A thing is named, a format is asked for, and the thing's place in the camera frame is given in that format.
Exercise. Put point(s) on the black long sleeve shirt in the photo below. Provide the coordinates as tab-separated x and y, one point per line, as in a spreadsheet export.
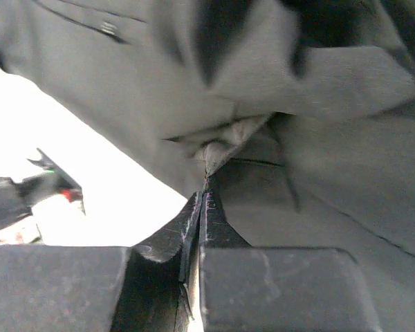
300	115

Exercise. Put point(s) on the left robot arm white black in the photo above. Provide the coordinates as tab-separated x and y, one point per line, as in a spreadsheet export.
17	200

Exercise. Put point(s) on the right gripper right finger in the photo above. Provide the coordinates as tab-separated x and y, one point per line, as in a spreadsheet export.
247	288

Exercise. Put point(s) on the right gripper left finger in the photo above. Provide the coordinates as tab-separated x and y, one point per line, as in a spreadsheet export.
138	288

